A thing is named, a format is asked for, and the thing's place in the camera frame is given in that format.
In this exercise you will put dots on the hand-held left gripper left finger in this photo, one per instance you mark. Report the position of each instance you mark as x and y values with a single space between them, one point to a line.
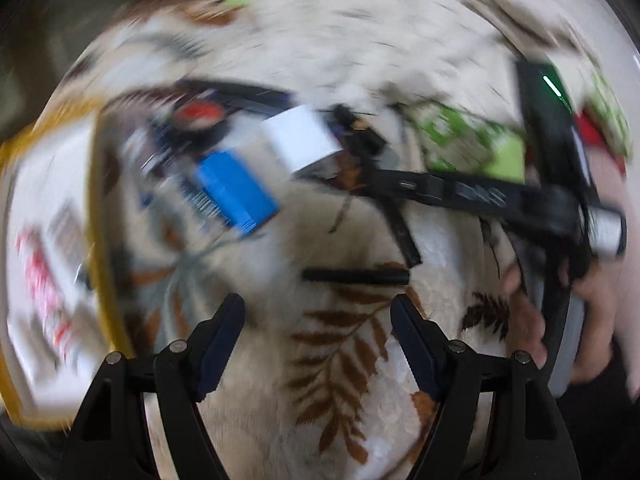
220 345

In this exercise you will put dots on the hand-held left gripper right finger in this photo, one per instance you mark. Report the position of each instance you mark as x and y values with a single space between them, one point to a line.
415 345

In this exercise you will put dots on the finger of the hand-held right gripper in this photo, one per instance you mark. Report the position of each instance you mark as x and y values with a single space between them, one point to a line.
362 140
400 230

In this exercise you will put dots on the black stick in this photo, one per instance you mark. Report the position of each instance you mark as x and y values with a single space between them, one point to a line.
355 276

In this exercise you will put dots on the blue box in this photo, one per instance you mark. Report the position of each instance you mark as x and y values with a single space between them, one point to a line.
235 195

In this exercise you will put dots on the yellow-rimmed white box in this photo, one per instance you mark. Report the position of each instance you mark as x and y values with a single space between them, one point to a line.
45 200

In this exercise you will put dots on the person's right hand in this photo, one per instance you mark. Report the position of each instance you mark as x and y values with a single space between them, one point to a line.
530 320

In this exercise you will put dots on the green red packet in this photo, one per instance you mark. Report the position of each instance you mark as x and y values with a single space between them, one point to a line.
607 120

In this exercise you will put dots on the green white packet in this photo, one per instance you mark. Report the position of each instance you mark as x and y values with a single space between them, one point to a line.
465 140

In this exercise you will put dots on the leaf printed blanket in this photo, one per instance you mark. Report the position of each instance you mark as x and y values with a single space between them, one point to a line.
350 35

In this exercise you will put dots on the black purple pens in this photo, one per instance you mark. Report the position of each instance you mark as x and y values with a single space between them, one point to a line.
240 92

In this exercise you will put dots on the red black round object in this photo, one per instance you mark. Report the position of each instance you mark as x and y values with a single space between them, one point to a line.
200 112

